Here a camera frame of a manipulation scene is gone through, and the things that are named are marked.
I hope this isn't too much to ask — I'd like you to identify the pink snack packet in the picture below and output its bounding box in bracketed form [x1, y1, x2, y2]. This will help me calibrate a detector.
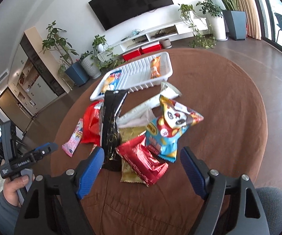
[62, 118, 83, 157]

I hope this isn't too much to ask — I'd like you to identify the black snack bag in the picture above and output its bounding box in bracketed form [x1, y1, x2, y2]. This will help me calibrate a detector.
[101, 90, 128, 172]

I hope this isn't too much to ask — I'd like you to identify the blue cartoon snack bag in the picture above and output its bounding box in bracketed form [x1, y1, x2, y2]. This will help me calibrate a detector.
[145, 96, 204, 163]

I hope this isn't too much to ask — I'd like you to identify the red foil snack packet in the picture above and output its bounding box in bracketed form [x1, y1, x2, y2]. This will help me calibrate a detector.
[116, 134, 168, 186]

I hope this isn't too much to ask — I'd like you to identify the red chip bag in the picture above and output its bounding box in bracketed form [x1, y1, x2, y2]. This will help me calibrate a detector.
[81, 100, 103, 145]

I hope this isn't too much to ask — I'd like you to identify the gold foil snack packet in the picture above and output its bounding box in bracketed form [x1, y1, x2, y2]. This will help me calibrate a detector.
[119, 126, 146, 183]

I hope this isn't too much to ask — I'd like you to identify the white long snack bag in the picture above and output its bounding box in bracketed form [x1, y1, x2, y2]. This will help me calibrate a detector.
[117, 81, 182, 125]

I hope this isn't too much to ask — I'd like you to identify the grey sleeved left forearm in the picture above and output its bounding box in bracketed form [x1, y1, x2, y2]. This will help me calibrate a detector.
[0, 191, 20, 235]

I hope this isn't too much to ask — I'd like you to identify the person's left hand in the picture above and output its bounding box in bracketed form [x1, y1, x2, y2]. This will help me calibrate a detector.
[3, 175, 35, 207]

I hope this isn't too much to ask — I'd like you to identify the wooden door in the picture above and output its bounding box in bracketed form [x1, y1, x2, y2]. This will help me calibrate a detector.
[0, 88, 32, 133]

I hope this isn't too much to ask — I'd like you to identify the built-in cabinet shelving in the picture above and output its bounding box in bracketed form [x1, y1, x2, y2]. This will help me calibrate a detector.
[8, 27, 71, 115]

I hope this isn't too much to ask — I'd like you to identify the grey upholstered seat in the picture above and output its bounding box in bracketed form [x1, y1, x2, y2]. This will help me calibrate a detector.
[256, 187, 282, 235]

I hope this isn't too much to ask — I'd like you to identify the blue bread snack packet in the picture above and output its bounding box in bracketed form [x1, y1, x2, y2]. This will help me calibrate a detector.
[101, 70, 122, 94]

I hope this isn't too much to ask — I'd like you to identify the plant in white ribbed pot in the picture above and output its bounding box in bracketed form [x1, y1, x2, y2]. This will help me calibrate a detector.
[79, 50, 102, 79]

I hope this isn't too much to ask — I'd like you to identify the trailing plant on console left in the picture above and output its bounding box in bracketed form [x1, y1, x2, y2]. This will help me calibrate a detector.
[90, 34, 124, 70]

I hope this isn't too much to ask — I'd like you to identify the trailing plant on console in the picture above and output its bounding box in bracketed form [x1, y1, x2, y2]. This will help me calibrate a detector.
[90, 34, 124, 70]
[178, 4, 216, 49]

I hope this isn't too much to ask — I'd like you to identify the tall plant blue pot left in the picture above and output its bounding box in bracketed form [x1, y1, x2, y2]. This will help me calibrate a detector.
[42, 20, 89, 87]

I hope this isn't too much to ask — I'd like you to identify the white plastic tray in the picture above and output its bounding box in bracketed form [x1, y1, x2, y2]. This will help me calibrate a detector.
[90, 52, 173, 101]

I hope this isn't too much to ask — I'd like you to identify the orange snack packet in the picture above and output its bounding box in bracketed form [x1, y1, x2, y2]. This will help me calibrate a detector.
[150, 56, 160, 79]

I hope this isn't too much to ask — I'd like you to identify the left red storage box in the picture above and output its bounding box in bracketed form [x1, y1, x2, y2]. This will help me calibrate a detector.
[122, 48, 142, 61]

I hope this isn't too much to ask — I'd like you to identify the red storage box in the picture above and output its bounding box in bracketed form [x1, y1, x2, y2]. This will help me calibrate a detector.
[122, 48, 142, 61]
[140, 41, 162, 54]

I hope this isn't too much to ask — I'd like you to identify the right red storage box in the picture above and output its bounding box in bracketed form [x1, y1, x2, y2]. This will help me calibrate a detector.
[140, 41, 162, 54]

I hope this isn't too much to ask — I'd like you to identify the small round beige pot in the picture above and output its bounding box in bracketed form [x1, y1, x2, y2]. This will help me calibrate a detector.
[159, 38, 172, 49]

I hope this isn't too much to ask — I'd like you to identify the trailing plant on console right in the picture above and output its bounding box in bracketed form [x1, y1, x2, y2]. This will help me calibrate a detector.
[178, 4, 216, 49]

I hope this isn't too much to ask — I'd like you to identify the white TV console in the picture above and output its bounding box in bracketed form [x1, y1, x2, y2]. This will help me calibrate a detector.
[111, 16, 209, 54]

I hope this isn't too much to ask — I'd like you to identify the large plant grey blue pot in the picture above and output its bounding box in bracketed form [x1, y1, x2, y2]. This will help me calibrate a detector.
[221, 0, 247, 40]

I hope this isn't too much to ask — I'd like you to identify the plant in tall white pot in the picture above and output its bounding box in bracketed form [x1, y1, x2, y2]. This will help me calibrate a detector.
[196, 0, 228, 41]

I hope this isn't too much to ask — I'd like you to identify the beige curtain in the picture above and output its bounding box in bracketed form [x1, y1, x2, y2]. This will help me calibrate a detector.
[237, 0, 262, 40]

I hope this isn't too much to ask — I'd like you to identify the wall mounted black television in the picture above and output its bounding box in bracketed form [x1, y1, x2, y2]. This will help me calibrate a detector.
[89, 0, 173, 30]

